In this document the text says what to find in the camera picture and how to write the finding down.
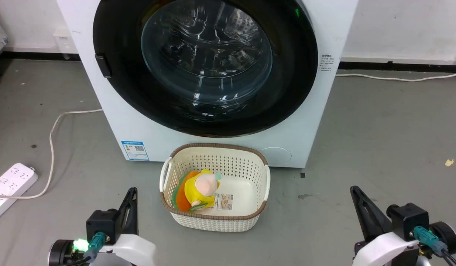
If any teal plug left gripper cable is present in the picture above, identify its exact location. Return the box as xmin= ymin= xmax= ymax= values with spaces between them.
xmin=64 ymin=232 xmax=107 ymax=266

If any white power strip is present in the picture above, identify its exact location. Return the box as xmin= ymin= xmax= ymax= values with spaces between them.
xmin=0 ymin=163 xmax=39 ymax=224

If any black round glass washer door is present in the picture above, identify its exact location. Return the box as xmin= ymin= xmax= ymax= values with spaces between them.
xmin=93 ymin=0 xmax=319 ymax=138

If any cream perforated laundry basket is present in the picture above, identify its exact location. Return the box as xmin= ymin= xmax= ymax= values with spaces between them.
xmin=160 ymin=143 xmax=271 ymax=232

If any round white filter cover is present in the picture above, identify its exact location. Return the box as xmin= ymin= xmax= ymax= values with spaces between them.
xmin=260 ymin=147 xmax=292 ymax=167

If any teal plug gripper cable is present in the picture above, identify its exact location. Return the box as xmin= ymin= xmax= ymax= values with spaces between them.
xmin=414 ymin=226 xmax=456 ymax=266
xmin=64 ymin=232 xmax=107 ymax=266

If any teal plug right gripper cable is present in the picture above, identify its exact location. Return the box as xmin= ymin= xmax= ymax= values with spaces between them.
xmin=414 ymin=226 xmax=456 ymax=266

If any black door handle latch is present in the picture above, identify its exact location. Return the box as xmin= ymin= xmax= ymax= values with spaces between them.
xmin=95 ymin=54 xmax=113 ymax=79

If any yellow plush doll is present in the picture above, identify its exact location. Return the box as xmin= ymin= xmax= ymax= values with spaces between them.
xmin=172 ymin=170 xmax=222 ymax=212

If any white power strip cable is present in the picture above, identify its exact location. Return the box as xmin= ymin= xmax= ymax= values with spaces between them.
xmin=0 ymin=109 xmax=103 ymax=200

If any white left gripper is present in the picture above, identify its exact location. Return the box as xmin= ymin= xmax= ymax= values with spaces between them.
xmin=97 ymin=188 xmax=157 ymax=266

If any white front-load washing machine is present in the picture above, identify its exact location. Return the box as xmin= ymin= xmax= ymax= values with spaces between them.
xmin=56 ymin=0 xmax=360 ymax=168

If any white warning text sticker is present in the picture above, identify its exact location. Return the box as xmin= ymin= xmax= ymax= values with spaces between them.
xmin=318 ymin=54 xmax=336 ymax=75

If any white wall socket box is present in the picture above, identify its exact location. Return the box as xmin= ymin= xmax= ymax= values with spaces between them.
xmin=52 ymin=29 xmax=78 ymax=54

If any white paper basket label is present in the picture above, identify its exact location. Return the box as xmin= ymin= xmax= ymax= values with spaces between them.
xmin=215 ymin=194 xmax=234 ymax=211

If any white cable along wall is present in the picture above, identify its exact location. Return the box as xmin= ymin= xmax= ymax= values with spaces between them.
xmin=336 ymin=70 xmax=456 ymax=82

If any blue energy label sticker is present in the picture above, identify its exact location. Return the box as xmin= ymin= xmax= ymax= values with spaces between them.
xmin=121 ymin=140 xmax=150 ymax=161

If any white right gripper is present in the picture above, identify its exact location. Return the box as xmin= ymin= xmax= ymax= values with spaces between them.
xmin=350 ymin=186 xmax=422 ymax=266

